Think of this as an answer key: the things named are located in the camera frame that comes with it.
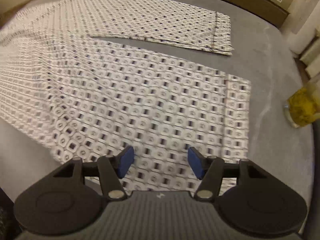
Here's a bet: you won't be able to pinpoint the white standing air conditioner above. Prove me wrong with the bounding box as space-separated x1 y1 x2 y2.
285 17 319 55

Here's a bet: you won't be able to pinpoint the long grey-brown TV cabinet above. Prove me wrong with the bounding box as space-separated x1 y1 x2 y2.
172 0 290 28

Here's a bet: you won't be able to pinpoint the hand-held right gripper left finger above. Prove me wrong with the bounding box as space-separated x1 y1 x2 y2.
49 146 135 201

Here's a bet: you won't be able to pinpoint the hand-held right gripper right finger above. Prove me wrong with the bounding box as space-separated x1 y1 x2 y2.
187 147 272 201

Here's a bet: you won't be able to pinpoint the white black-patterned pants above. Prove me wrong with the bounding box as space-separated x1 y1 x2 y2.
0 0 252 192

